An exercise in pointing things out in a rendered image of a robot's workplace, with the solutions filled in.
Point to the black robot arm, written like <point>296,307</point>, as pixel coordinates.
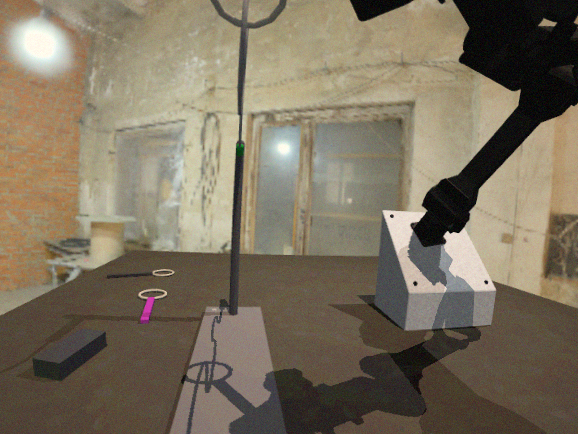
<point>505,44</point>

